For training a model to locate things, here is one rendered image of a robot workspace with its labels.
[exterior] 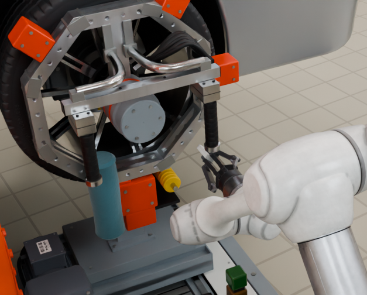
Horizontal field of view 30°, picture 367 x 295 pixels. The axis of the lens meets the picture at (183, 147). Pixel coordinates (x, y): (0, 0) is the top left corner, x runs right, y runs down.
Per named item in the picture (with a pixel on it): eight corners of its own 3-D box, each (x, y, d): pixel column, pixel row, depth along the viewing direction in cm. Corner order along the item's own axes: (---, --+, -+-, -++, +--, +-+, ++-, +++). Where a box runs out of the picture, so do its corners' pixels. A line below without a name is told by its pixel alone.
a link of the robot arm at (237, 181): (266, 191, 190) (256, 180, 194) (244, 178, 184) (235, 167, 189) (246, 216, 191) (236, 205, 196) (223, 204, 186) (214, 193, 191)
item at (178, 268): (175, 216, 274) (173, 196, 269) (213, 271, 245) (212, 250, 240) (52, 254, 259) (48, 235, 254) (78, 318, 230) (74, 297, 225)
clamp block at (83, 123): (87, 116, 178) (84, 98, 175) (97, 132, 171) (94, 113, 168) (68, 122, 177) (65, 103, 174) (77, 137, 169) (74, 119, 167)
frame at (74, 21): (208, 146, 223) (199, -18, 194) (216, 155, 218) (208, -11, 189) (43, 193, 207) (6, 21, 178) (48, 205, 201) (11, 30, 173)
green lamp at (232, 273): (240, 275, 165) (239, 263, 162) (247, 286, 161) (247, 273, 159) (225, 281, 163) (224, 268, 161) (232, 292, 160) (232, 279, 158)
